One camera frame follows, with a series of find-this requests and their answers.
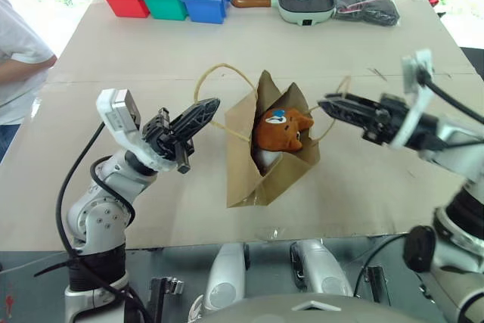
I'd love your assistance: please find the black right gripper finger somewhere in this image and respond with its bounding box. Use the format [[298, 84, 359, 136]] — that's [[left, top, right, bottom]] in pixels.
[[317, 98, 381, 132], [324, 92, 383, 110]]

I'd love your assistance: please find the black metal table clamp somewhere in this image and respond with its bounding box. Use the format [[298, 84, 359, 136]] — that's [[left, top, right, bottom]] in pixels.
[[363, 265, 386, 303], [149, 276, 186, 323]]

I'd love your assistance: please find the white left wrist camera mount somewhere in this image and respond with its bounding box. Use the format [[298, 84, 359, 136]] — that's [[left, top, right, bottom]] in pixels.
[[95, 88, 179, 171]]

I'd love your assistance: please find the silver right robot leg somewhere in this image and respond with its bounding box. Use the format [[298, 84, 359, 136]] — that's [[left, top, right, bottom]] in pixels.
[[290, 238, 355, 298]]

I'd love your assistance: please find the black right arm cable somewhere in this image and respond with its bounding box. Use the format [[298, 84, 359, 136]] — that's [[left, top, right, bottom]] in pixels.
[[414, 71, 484, 126]]

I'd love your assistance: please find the person in white shirt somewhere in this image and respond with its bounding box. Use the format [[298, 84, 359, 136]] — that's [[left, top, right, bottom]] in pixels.
[[0, 0, 58, 163]]

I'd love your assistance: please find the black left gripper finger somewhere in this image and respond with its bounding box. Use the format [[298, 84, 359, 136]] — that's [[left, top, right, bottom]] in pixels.
[[173, 107, 219, 139], [170, 97, 222, 127]]

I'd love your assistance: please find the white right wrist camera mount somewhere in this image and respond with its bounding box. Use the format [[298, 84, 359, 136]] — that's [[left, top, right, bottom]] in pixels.
[[388, 48, 436, 150]]

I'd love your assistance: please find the mint green electric pan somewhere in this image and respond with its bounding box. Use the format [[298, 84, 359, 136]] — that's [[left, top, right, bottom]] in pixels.
[[231, 0, 336, 27]]

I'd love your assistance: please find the grey robot torso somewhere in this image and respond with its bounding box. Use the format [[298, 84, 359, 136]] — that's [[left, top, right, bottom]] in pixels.
[[196, 292, 447, 323]]

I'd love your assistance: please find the black item in plastic bag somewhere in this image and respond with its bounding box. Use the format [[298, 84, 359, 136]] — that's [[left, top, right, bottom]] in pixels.
[[331, 0, 401, 27]]

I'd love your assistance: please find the brown paper bag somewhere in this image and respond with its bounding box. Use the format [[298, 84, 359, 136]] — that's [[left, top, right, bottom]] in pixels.
[[194, 63, 352, 209]]

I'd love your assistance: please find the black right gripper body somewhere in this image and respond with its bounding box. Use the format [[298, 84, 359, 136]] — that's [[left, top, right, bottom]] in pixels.
[[361, 93, 413, 147]]

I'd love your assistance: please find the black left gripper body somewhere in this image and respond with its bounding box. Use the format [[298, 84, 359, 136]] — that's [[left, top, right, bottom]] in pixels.
[[141, 107, 197, 175]]

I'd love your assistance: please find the thin black torso cable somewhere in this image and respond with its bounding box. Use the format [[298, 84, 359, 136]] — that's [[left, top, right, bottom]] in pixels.
[[353, 233, 410, 298]]

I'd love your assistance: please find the orange plush toy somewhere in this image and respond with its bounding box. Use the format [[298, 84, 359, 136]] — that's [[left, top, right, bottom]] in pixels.
[[252, 107, 315, 152]]

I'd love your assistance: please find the brown cardboard table cover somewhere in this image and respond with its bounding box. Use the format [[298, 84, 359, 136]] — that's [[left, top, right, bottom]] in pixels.
[[0, 0, 484, 252]]

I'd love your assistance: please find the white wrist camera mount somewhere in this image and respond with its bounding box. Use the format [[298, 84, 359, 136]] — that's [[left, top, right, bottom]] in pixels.
[[95, 88, 179, 171], [388, 48, 436, 150]]

